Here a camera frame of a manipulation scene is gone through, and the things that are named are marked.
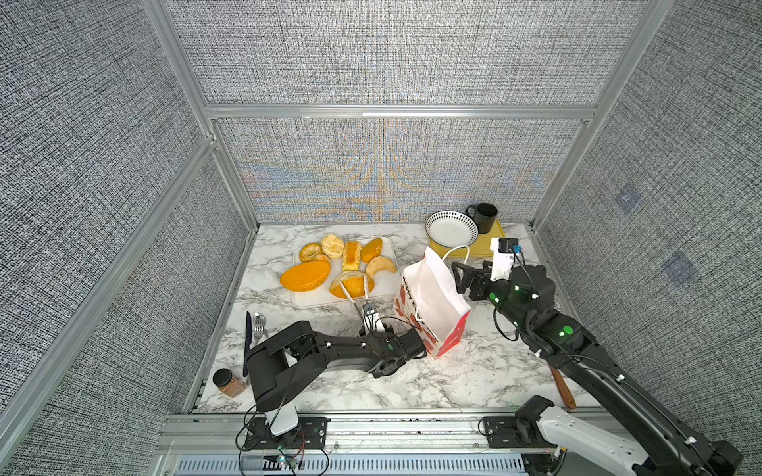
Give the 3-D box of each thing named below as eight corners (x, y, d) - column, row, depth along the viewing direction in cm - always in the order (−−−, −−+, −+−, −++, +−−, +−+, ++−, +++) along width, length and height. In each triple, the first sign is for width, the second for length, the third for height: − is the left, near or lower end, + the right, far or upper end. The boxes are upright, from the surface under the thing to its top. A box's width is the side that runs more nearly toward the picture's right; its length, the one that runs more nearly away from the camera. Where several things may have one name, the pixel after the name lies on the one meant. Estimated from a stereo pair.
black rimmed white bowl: (427, 247, 115) (429, 240, 112) (423, 217, 126) (425, 210, 123) (478, 247, 115) (481, 240, 112) (470, 217, 126) (472, 210, 123)
